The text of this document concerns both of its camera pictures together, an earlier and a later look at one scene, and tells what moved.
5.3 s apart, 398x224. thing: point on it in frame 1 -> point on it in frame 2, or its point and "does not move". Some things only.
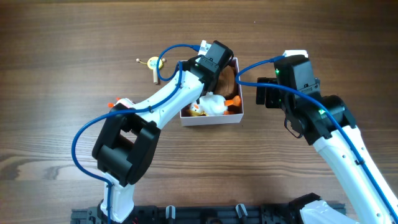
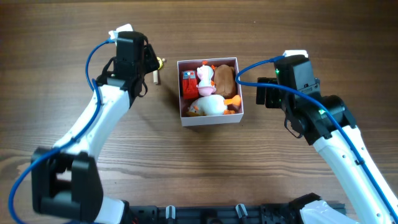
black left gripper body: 212,88 -> 142,68
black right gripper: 267,93 does not move
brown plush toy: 225,85 does not move
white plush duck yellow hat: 211,104 does not move
